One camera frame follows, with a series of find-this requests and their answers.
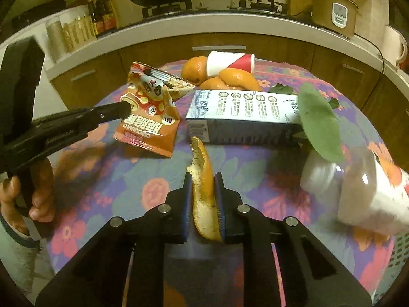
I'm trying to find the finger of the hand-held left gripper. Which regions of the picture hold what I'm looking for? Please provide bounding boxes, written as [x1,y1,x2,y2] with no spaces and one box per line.
[80,102,133,126]

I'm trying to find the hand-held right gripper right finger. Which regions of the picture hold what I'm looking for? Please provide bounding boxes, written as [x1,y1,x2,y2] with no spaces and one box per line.
[215,172,373,307]

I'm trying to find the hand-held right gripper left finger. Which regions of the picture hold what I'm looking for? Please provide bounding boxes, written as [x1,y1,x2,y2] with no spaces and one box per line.
[35,172,194,307]

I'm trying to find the long curled orange peel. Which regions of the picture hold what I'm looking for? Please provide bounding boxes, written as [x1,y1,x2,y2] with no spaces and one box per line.
[187,136,222,242]

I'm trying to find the orange panda snack packet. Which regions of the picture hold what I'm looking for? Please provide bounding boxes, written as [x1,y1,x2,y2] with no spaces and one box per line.
[113,61,195,159]

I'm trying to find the rounded orange peel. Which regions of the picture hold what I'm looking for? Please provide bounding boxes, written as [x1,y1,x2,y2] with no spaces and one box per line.
[181,56,208,85]

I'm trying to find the red and white paper cup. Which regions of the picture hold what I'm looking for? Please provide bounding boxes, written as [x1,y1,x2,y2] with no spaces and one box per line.
[206,50,255,79]

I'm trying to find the teal plastic basket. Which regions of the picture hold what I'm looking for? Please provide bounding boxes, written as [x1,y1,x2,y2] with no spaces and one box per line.
[374,230,409,304]

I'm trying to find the person's left forearm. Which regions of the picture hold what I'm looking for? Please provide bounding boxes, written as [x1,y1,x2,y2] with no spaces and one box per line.
[0,217,48,295]

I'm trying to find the person's left hand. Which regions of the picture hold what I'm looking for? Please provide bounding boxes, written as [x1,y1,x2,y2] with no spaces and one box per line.
[0,161,57,235]

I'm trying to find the floral tablecloth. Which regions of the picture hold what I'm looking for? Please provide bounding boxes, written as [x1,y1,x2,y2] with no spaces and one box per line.
[45,59,400,307]

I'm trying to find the glass jar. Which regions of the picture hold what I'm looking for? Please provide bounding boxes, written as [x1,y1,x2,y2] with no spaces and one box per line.
[46,16,69,58]

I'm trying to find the wooden kitchen cabinets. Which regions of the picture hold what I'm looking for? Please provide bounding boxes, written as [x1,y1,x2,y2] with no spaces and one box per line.
[48,34,409,128]

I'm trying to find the white seasoning box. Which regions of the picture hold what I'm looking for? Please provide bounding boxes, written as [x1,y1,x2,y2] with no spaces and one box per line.
[62,16,96,52]

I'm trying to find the dark sauce bottle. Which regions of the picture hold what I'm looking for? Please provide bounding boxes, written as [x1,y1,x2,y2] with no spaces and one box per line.
[96,0,117,34]
[88,2,98,37]

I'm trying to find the small orange peel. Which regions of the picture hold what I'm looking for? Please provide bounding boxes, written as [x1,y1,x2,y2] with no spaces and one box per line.
[198,77,229,90]

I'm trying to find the blue and white carton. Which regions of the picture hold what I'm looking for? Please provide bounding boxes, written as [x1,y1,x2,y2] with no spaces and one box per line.
[185,89,307,146]

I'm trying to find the large light green leaf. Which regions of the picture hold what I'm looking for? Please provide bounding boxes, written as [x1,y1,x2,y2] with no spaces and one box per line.
[299,83,346,163]

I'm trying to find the wide orange peel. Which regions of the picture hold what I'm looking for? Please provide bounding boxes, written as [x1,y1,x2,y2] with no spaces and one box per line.
[219,68,263,92]

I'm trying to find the gas stove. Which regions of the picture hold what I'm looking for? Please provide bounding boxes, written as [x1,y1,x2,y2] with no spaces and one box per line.
[142,0,288,18]

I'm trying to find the white kitchen countertop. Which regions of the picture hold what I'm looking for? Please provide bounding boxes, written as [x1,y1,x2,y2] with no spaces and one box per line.
[0,6,409,90]

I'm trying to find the beige rice cooker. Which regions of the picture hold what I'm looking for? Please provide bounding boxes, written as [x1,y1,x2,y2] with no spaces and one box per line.
[305,0,360,37]

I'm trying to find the white kettle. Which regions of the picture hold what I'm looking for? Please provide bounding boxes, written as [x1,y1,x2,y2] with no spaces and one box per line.
[383,25,408,68]

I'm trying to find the black power cable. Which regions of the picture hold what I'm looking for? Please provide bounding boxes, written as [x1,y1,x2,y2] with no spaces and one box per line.
[355,34,385,71]

